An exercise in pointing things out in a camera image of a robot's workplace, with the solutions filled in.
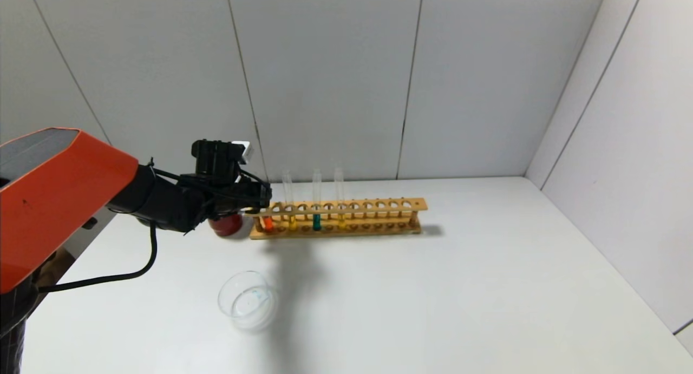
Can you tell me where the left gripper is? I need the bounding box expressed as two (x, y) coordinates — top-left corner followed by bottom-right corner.
(236, 181), (272, 214)

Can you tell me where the test tube with yellow pigment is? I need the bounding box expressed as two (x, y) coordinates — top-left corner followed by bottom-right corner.
(282, 170), (298, 232)
(334, 168), (347, 229)

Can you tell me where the test tube with green pigment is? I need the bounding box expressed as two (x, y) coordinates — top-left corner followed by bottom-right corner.
(312, 169), (323, 232)

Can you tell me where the wooden test tube rack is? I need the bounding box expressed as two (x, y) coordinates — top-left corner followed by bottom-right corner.
(248, 198), (428, 240)

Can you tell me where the dark red plastic cup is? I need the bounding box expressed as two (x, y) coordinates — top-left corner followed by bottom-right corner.
(208, 214), (243, 238)

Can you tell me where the clear glass beaker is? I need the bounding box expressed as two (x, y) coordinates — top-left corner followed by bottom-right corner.
(218, 270), (281, 331)

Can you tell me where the black camera cable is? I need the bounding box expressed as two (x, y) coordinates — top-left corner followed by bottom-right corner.
(37, 221), (159, 294)

